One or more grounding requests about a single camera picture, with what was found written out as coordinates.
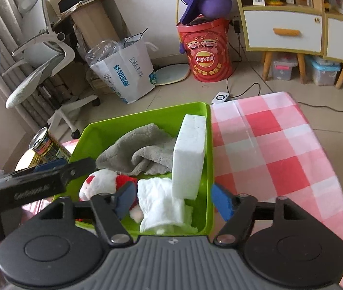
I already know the pink lid storage box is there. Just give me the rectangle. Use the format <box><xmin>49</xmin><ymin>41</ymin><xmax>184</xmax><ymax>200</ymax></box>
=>
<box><xmin>271</xmin><ymin>53</ymin><xmax>299</xmax><ymax>81</ymax></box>

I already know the metal tin can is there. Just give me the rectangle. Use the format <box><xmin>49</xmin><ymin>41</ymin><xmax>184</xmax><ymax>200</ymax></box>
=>
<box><xmin>28</xmin><ymin>127</ymin><xmax>72</xmax><ymax>165</ymax></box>

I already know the red checked tablecloth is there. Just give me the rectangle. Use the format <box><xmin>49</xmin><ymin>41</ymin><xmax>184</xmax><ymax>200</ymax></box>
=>
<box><xmin>20</xmin><ymin>91</ymin><xmax>343</xmax><ymax>290</ymax></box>

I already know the green plastic basket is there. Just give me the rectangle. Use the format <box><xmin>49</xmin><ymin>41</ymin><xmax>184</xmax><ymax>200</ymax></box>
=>
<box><xmin>52</xmin><ymin>102</ymin><xmax>214</xmax><ymax>238</ymax></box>

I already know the grey towel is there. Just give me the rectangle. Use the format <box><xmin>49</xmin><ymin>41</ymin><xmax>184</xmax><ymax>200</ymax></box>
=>
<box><xmin>95</xmin><ymin>123</ymin><xmax>178</xmax><ymax>176</ymax></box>

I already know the white office chair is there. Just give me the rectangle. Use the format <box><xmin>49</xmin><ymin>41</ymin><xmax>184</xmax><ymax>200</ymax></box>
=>
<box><xmin>1</xmin><ymin>0</ymin><xmax>101</xmax><ymax>139</ymax></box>

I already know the grey curtain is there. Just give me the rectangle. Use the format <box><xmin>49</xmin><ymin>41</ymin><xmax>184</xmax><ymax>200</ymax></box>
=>
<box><xmin>0</xmin><ymin>0</ymin><xmax>54</xmax><ymax>127</ymax></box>

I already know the red printed bucket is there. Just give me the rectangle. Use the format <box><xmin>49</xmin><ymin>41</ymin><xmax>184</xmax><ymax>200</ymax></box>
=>
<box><xmin>177</xmin><ymin>18</ymin><xmax>235</xmax><ymax>82</ymax></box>

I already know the black monitor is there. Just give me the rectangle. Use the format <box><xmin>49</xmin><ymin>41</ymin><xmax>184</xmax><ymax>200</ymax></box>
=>
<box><xmin>58</xmin><ymin>0</ymin><xmax>81</xmax><ymax>13</ymax></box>

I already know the white sponge block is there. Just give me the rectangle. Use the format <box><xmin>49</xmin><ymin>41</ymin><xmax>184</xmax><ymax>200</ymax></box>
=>
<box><xmin>172</xmin><ymin>114</ymin><xmax>207</xmax><ymax>200</ymax></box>

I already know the white cloth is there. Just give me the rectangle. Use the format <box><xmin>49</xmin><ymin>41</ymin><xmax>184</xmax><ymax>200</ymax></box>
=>
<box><xmin>137</xmin><ymin>178</ymin><xmax>199</xmax><ymax>234</ymax></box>

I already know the blue lid storage box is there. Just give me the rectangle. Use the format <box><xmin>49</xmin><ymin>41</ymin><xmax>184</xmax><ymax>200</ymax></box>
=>
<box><xmin>305</xmin><ymin>56</ymin><xmax>341</xmax><ymax>87</ymax></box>

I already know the wooden desk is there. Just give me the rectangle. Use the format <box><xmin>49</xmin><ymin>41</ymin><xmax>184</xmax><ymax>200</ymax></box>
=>
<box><xmin>46</xmin><ymin>0</ymin><xmax>120</xmax><ymax>52</ymax></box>

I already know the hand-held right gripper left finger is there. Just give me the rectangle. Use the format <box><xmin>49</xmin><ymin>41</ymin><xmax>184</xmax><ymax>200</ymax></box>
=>
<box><xmin>38</xmin><ymin>182</ymin><xmax>138</xmax><ymax>246</ymax></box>

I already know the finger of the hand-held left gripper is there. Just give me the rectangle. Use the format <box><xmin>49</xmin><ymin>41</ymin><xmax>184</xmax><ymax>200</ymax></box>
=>
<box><xmin>59</xmin><ymin>159</ymin><xmax>97</xmax><ymax>188</ymax></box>
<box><xmin>34</xmin><ymin>161</ymin><xmax>67</xmax><ymax>173</ymax></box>

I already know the clear plastic bag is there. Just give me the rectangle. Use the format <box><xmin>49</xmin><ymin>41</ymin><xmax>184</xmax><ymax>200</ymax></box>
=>
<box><xmin>85</xmin><ymin>39</ymin><xmax>125</xmax><ymax>67</ymax></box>

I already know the tall wooden shelf cabinet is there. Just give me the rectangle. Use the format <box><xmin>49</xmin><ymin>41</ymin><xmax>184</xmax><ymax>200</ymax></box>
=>
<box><xmin>230</xmin><ymin>0</ymin><xmax>326</xmax><ymax>83</ymax></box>

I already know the white remote device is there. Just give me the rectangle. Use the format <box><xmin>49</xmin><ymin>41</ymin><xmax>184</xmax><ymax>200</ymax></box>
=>
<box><xmin>211</xmin><ymin>92</ymin><xmax>231</xmax><ymax>105</ymax></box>

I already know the red and white plush toy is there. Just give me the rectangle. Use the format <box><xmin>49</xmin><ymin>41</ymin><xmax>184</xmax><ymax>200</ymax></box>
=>
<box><xmin>79</xmin><ymin>169</ymin><xmax>143</xmax><ymax>222</ymax></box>

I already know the white paper bag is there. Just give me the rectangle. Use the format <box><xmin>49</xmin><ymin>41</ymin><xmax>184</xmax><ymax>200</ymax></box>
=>
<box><xmin>90</xmin><ymin>38</ymin><xmax>157</xmax><ymax>105</ymax></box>

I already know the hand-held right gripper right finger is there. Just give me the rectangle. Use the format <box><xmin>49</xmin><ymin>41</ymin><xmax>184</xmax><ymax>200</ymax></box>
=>
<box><xmin>211</xmin><ymin>183</ymin><xmax>309</xmax><ymax>246</ymax></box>

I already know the purple jump ball toy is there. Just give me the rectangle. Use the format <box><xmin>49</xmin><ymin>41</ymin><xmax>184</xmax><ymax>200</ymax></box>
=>
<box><xmin>179</xmin><ymin>0</ymin><xmax>232</xmax><ymax>25</ymax></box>

